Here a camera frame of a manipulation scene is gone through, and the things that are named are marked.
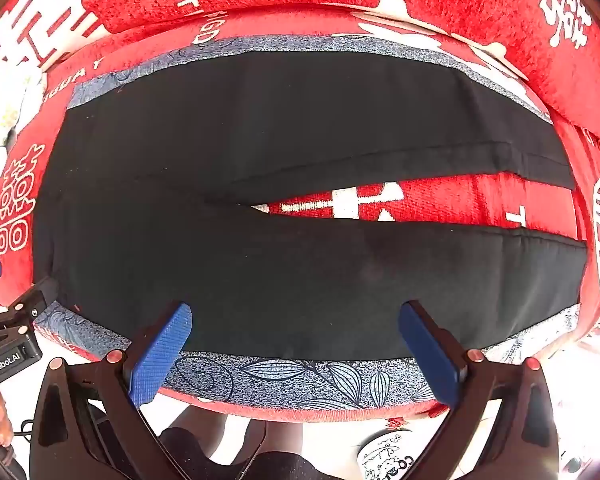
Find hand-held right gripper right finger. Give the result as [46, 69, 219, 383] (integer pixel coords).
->
[399, 301, 561, 480]

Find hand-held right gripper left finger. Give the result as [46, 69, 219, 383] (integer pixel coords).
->
[28, 302, 193, 480]

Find black pants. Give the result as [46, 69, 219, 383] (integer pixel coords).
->
[32, 50, 588, 363]

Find white cartoon-print slipper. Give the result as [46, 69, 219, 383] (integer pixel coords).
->
[357, 429, 417, 480]

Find blue-grey leaf-patterned cloth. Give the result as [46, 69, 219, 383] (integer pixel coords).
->
[32, 35, 581, 411]

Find white patterned cloth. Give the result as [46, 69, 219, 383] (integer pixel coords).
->
[0, 52, 47, 178]

